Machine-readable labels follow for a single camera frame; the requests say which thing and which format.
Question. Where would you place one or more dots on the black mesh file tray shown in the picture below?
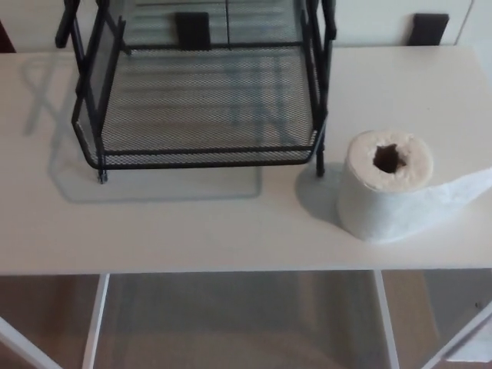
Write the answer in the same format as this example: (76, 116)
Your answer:
(207, 115)

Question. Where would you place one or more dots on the white toilet paper roll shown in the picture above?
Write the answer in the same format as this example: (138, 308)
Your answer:
(380, 200)

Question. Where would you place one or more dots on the white cabinet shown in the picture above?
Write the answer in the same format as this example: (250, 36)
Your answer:
(376, 23)

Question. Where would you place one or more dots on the white desk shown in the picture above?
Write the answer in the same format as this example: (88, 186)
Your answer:
(192, 230)

